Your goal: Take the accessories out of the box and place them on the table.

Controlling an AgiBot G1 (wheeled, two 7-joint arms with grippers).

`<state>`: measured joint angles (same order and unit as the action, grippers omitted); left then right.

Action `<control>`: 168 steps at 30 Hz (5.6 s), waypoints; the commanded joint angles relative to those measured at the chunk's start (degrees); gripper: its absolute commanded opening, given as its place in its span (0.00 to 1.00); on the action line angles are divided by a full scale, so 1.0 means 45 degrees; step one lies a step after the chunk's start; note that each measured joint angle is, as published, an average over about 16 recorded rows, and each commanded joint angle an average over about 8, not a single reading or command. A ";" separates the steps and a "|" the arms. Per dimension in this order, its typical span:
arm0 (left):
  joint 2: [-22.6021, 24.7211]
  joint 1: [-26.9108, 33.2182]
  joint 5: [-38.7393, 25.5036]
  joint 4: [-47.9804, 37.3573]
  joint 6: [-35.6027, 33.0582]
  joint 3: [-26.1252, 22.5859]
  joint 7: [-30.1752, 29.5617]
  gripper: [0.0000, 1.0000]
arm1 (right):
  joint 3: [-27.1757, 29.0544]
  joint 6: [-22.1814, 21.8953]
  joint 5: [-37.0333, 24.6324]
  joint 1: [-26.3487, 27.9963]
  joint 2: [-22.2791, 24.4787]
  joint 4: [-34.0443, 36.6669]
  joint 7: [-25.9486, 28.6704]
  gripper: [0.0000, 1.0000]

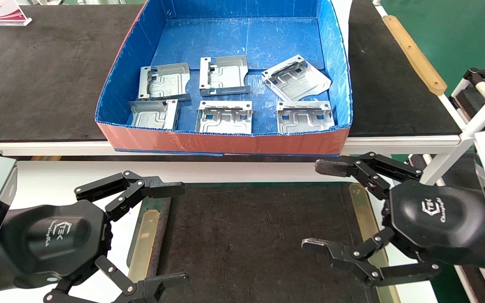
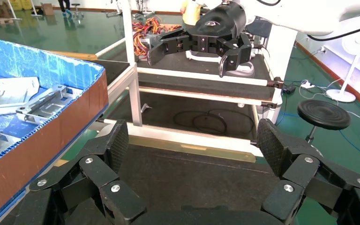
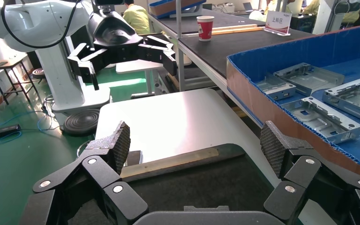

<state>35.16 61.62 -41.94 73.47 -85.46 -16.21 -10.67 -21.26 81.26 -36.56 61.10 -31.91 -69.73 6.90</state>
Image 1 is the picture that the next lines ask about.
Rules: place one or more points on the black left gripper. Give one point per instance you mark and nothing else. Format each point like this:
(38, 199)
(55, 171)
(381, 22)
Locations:
(57, 240)

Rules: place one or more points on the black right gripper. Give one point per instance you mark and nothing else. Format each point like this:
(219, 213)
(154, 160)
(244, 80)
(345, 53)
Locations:
(440, 219)

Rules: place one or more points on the stamped metal bracket plate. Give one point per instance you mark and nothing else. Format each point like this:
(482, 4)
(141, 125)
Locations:
(152, 115)
(223, 122)
(295, 80)
(166, 80)
(305, 120)
(225, 71)

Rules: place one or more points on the blue cardboard box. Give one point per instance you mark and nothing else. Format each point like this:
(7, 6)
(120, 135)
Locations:
(246, 38)

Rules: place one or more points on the brass mat strip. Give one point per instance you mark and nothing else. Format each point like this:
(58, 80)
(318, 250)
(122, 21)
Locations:
(362, 210)
(143, 248)

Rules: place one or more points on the black work mat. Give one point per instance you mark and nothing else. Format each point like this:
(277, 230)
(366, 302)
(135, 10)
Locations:
(152, 203)
(246, 244)

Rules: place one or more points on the narrow black table mat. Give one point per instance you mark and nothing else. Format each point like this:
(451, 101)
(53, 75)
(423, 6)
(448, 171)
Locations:
(390, 84)

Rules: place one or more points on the black cart mat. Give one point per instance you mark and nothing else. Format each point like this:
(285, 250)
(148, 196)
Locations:
(467, 103)

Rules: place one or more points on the wooden edge strip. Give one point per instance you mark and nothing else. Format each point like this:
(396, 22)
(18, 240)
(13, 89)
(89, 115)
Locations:
(415, 54)

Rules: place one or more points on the black pipe connector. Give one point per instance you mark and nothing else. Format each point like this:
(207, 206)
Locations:
(474, 75)

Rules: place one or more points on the large black table mat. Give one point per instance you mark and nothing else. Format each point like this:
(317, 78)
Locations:
(36, 63)

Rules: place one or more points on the white table edge rail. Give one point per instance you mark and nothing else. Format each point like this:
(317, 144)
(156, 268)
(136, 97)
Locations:
(36, 148)

